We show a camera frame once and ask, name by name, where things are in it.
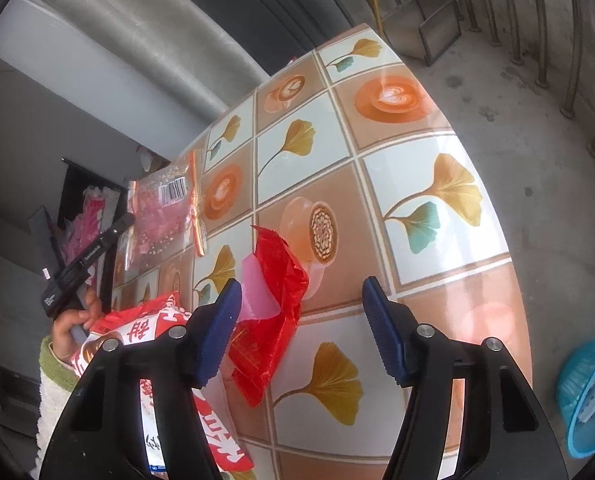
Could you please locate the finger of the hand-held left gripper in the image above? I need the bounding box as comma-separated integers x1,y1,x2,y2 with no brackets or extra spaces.
77,212,136,313

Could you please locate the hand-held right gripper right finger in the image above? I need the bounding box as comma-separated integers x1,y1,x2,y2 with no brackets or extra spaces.
361,276,569,480

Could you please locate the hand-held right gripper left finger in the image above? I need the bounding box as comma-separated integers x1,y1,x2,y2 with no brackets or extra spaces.
38,277,243,480

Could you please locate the clear zip bag pink print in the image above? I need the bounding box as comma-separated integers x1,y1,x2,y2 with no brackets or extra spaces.
114,151,209,281

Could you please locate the red and white plastic bag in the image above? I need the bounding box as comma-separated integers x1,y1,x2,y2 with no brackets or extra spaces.
70,292,255,473

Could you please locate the red plastic wrapper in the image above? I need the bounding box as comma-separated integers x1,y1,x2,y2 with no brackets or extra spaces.
227,225,311,408

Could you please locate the blue plastic basket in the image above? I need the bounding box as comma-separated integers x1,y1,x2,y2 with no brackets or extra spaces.
556,337,595,458

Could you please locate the person's left forearm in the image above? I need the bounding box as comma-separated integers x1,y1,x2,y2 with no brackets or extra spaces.
36,335,85,468

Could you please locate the person's left hand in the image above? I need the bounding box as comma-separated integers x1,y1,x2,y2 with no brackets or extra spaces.
51,291,102,362

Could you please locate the pink floral blanket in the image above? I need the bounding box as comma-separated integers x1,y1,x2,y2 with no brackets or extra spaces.
60,185,123,271

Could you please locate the patterned tablecloth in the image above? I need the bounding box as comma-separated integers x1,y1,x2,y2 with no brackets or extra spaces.
110,24,535,480

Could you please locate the metal railing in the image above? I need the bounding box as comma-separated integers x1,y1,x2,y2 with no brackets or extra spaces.
372,0,595,156

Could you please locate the black bed frame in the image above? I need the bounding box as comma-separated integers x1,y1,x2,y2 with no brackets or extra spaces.
60,157,130,211

